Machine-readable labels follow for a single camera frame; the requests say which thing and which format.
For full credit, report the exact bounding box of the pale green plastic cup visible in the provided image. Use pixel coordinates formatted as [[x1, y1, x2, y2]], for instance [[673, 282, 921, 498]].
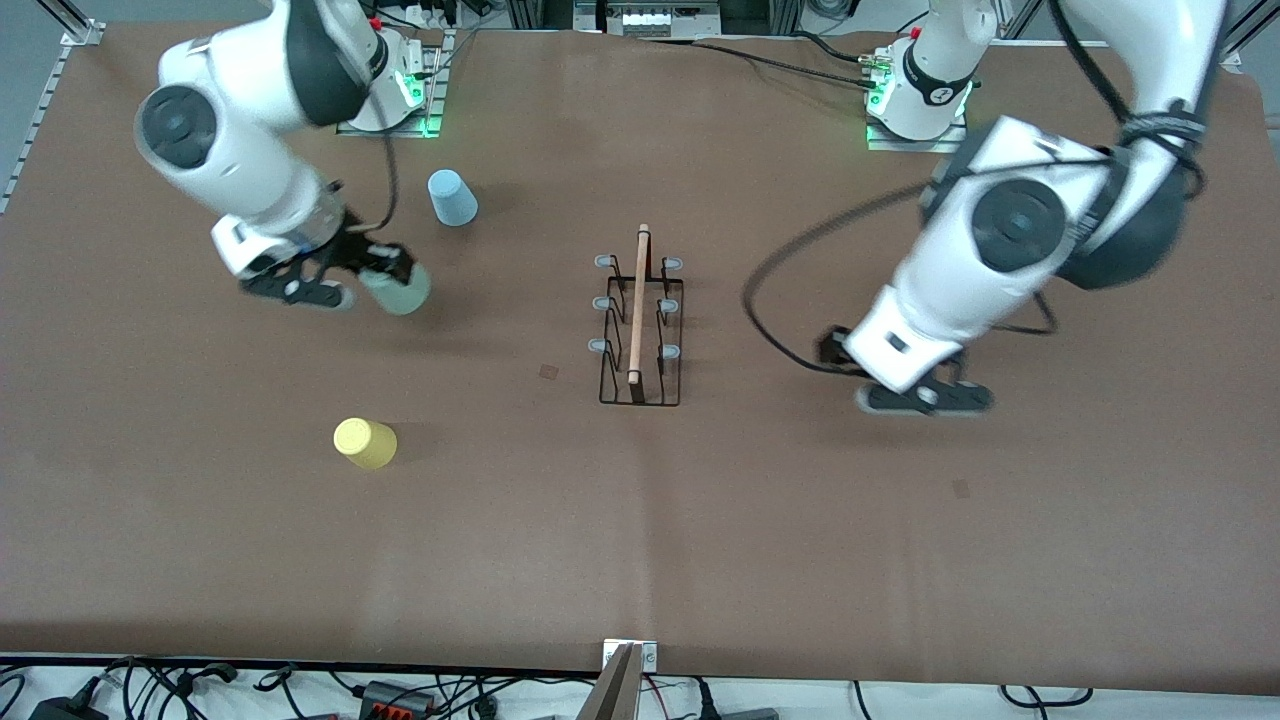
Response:
[[358, 262, 433, 317]]

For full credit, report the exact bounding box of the yellow plastic cup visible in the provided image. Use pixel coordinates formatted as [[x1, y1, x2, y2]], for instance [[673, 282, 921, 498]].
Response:
[[333, 417, 398, 471]]

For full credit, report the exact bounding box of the black wire cup holder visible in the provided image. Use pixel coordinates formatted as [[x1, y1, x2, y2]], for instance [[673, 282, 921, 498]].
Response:
[[590, 223, 687, 408]]

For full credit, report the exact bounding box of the light blue plastic cup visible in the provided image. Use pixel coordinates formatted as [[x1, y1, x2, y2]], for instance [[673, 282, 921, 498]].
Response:
[[427, 169, 479, 228]]

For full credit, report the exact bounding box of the brown table cover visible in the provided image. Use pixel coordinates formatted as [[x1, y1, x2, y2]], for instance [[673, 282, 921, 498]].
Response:
[[0, 22, 1280, 696]]

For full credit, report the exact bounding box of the white power strip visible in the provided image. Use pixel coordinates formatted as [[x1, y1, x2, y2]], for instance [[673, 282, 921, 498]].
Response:
[[385, 0, 473, 29]]

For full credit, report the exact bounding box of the grey control box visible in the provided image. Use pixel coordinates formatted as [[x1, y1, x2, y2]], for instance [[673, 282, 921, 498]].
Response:
[[573, 0, 723, 39]]

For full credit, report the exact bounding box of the grey-brown wedge bar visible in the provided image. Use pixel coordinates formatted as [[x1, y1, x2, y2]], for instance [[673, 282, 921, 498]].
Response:
[[575, 643, 642, 720]]

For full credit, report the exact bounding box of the black orange connector block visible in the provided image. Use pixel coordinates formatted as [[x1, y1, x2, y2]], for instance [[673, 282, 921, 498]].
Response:
[[358, 680, 438, 717]]

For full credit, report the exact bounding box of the black power adapter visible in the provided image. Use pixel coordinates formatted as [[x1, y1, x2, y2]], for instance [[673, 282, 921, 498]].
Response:
[[28, 693, 111, 720]]

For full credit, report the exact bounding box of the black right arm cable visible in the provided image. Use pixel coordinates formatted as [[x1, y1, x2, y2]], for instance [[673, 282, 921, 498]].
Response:
[[345, 128, 402, 237]]

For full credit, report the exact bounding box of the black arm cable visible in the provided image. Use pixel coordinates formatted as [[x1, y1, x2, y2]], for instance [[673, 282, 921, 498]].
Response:
[[741, 0, 1213, 378], [345, 128, 402, 237]]

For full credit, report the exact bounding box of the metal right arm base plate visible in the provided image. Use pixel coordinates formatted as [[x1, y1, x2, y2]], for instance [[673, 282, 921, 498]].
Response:
[[338, 30, 447, 138]]

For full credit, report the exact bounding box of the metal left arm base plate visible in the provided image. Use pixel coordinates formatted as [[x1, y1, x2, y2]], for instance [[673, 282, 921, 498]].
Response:
[[866, 108, 972, 154]]

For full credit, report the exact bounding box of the silver perforated edge rail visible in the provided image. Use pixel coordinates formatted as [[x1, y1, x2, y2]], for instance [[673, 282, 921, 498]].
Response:
[[0, 45, 67, 217]]

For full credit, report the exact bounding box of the silver aluminium frame corner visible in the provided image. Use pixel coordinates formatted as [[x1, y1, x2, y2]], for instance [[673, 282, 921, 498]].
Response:
[[38, 0, 106, 48], [1215, 20, 1263, 67]]

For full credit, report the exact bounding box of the long black table cable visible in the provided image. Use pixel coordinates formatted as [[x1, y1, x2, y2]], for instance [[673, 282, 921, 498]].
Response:
[[638, 37, 881, 93]]

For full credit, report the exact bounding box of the short black table cable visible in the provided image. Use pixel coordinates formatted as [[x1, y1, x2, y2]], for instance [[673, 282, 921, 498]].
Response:
[[695, 29, 869, 65]]

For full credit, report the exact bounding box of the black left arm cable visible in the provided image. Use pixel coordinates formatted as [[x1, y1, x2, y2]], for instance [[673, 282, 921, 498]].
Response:
[[741, 0, 1213, 378]]

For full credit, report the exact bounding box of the black frame post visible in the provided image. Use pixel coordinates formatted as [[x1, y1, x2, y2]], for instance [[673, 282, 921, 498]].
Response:
[[720, 0, 803, 36]]

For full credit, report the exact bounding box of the small silver metal bracket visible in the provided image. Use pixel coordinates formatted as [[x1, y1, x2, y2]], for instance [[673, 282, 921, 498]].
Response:
[[602, 639, 659, 673]]

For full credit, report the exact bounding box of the looped black cable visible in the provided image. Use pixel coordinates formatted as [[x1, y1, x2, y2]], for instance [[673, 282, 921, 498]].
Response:
[[1000, 684, 1094, 708]]

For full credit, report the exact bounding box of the tangled black cable bundle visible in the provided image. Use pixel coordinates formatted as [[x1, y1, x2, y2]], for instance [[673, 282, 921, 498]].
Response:
[[0, 655, 601, 720]]

